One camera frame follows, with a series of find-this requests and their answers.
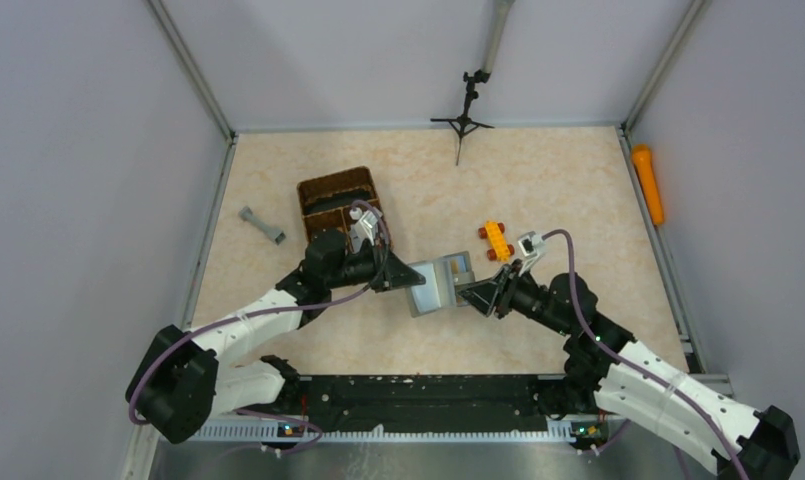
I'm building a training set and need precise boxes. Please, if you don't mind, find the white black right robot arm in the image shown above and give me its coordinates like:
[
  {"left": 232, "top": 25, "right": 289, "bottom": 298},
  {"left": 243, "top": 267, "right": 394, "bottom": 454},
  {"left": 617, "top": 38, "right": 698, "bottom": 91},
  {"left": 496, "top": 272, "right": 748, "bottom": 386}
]
[{"left": 458, "top": 263, "right": 801, "bottom": 479}]

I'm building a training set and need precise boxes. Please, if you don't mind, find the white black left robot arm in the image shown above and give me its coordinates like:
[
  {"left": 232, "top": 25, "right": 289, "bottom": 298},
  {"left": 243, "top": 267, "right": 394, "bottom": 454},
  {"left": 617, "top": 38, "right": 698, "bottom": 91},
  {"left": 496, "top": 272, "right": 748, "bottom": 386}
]
[{"left": 125, "top": 229, "right": 426, "bottom": 444}]

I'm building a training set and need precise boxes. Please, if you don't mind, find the brown wicker basket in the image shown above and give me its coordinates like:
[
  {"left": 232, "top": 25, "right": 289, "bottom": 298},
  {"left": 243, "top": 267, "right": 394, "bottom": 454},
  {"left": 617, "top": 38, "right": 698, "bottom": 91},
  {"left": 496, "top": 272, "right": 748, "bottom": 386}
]
[{"left": 296, "top": 166, "right": 383, "bottom": 242}]

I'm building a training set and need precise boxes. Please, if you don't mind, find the grey dumbbell-shaped plastic part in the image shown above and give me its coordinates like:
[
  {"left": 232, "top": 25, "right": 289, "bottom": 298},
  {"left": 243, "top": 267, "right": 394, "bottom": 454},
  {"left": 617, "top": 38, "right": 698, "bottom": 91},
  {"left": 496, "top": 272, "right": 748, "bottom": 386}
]
[{"left": 238, "top": 206, "right": 286, "bottom": 245}]

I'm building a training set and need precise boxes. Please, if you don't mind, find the yellow red toy brick car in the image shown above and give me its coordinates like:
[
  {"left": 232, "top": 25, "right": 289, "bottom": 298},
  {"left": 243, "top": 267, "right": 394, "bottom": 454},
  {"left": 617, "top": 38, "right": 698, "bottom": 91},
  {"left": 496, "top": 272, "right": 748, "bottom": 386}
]
[{"left": 477, "top": 221, "right": 515, "bottom": 262}]

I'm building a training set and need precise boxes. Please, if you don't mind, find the orange flashlight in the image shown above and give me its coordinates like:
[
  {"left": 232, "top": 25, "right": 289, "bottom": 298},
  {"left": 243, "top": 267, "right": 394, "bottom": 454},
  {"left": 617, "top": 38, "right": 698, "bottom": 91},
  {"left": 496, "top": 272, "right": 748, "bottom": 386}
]
[{"left": 631, "top": 144, "right": 665, "bottom": 226}]

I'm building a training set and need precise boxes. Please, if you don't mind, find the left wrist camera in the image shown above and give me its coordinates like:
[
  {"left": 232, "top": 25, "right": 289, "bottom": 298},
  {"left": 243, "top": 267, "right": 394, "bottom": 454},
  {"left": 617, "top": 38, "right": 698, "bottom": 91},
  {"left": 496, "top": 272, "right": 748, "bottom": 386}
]
[{"left": 348, "top": 206, "right": 383, "bottom": 253}]

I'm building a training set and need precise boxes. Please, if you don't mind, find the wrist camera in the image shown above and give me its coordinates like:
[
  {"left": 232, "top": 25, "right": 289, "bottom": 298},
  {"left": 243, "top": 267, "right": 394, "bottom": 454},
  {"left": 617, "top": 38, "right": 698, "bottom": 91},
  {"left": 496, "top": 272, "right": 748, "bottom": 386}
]
[
  {"left": 348, "top": 206, "right": 383, "bottom": 253},
  {"left": 517, "top": 231, "right": 545, "bottom": 275}
]

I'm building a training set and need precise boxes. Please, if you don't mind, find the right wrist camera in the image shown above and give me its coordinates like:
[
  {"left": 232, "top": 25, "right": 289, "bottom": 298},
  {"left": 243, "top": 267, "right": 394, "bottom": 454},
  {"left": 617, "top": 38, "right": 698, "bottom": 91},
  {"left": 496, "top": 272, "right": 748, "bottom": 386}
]
[{"left": 517, "top": 231, "right": 545, "bottom": 275}]

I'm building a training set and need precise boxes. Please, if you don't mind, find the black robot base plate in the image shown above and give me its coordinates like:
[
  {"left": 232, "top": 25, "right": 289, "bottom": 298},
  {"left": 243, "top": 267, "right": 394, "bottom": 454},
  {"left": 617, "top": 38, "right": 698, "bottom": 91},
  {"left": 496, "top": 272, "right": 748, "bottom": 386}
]
[{"left": 236, "top": 374, "right": 632, "bottom": 419}]

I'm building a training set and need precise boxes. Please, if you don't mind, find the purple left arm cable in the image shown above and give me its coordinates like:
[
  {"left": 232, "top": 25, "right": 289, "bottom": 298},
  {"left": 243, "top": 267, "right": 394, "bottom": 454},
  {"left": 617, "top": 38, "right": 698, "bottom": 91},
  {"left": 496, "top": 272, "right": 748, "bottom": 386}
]
[{"left": 127, "top": 199, "right": 391, "bottom": 458}]

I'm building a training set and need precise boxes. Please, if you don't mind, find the black camera tripod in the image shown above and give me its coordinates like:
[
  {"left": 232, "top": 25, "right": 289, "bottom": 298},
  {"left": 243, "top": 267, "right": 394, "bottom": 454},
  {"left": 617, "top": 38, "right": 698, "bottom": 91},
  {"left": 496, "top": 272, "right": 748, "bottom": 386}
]
[{"left": 430, "top": 0, "right": 517, "bottom": 167}]

